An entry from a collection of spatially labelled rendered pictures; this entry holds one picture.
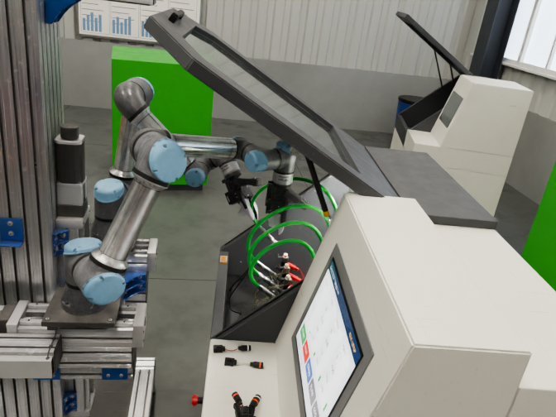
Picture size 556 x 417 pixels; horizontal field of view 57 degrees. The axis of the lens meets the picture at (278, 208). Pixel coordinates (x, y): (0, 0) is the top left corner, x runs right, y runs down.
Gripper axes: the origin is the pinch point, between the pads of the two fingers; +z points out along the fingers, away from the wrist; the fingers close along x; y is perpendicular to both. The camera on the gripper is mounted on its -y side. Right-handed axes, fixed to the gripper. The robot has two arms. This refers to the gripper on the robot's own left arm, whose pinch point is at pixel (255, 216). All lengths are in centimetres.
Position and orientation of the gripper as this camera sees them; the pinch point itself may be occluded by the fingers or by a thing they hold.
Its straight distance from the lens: 205.8
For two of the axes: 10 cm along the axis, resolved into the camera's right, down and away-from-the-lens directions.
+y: -7.7, 4.3, 4.7
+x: -5.0, 0.7, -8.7
